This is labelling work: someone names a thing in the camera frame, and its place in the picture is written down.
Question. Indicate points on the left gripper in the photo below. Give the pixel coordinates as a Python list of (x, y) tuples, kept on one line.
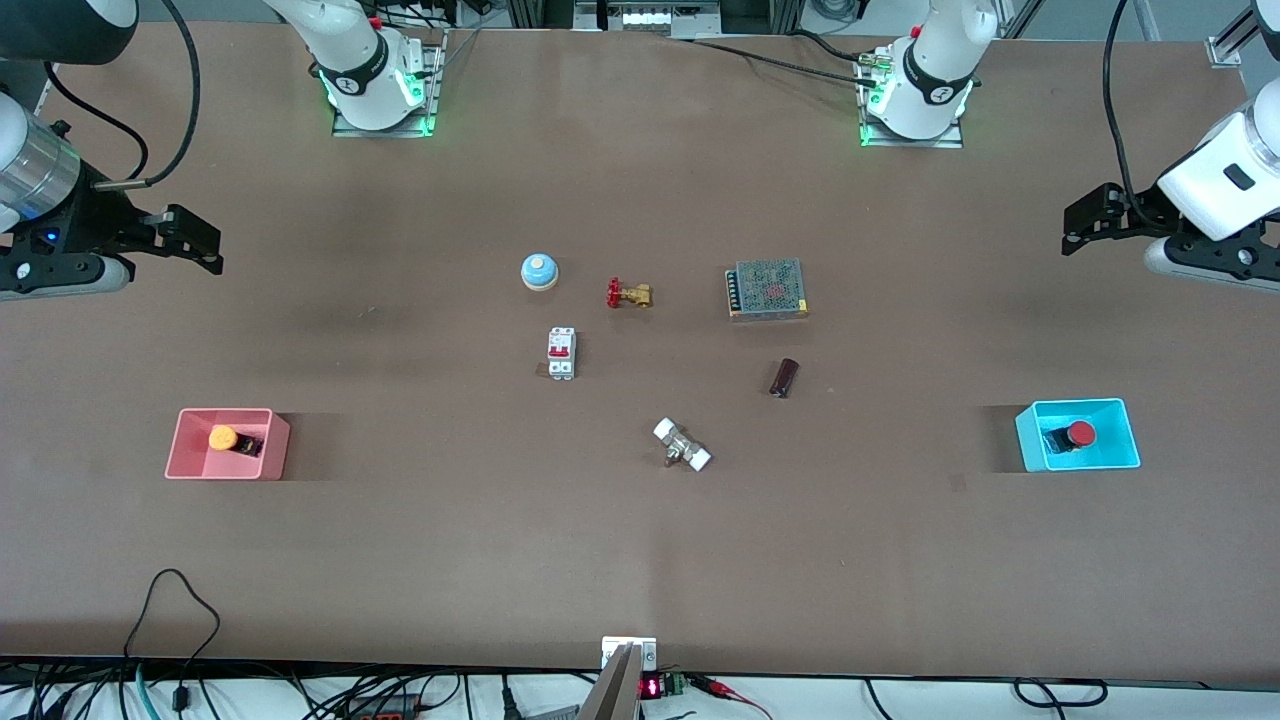
[(1138, 211)]

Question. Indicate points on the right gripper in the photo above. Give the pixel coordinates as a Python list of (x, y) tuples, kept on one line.
[(98, 215)]

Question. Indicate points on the yellow push button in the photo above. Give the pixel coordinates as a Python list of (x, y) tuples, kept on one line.
[(222, 437)]

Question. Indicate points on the red push button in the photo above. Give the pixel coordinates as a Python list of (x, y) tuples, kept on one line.
[(1080, 433)]

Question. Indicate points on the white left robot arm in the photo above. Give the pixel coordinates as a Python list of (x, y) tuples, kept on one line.
[(935, 70)]

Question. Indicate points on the pink plastic bin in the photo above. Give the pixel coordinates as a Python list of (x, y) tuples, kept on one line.
[(190, 462)]

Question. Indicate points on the aluminium profile piece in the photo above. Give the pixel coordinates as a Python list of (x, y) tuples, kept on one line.
[(1232, 45)]

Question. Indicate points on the cyan plastic bin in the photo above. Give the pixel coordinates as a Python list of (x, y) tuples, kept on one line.
[(1035, 450)]

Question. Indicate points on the metal mesh power supply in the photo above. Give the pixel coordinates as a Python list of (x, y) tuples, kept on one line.
[(770, 288)]

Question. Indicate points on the blue service bell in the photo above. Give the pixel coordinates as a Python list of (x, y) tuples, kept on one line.
[(539, 270)]

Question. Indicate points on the dark brown capacitor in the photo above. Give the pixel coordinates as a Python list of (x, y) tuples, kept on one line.
[(785, 378)]

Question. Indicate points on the white red circuit breaker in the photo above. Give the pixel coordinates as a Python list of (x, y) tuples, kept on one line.
[(561, 353)]

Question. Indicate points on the white capped metal fitting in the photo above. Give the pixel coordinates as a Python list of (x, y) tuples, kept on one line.
[(682, 446)]

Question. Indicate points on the red alligator clip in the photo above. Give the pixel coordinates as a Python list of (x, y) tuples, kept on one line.
[(725, 690)]

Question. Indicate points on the grey metal bar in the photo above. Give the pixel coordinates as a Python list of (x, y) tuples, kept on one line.
[(612, 695)]

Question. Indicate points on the red LED display module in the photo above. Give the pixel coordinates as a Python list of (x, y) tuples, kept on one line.
[(655, 687)]

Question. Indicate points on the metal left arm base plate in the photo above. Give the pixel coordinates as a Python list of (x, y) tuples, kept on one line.
[(950, 140)]

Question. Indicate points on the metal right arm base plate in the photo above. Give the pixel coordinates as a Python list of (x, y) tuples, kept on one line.
[(432, 80)]

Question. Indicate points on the white metal bracket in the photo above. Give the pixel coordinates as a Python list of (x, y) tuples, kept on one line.
[(628, 643)]

